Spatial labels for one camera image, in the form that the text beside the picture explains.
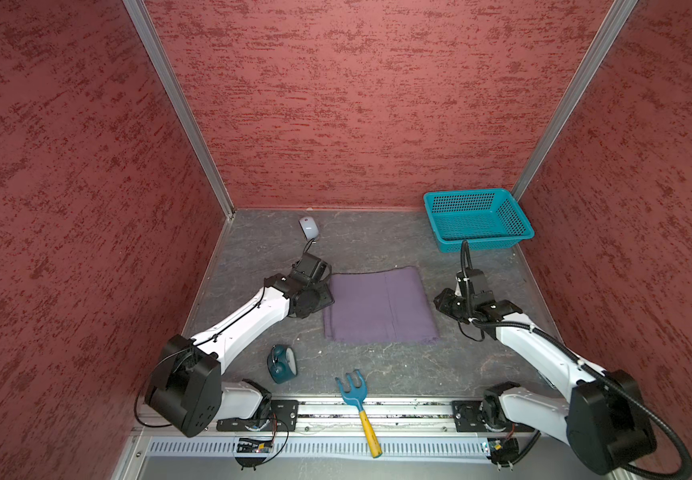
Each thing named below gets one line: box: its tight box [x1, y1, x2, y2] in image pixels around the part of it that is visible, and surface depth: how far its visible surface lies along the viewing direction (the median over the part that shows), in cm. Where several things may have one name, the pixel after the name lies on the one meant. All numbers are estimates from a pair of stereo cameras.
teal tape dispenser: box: [267, 344, 298, 384], surface depth 77 cm
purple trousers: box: [324, 266, 440, 344], surface depth 92 cm
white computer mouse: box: [299, 216, 320, 241], surface depth 109 cm
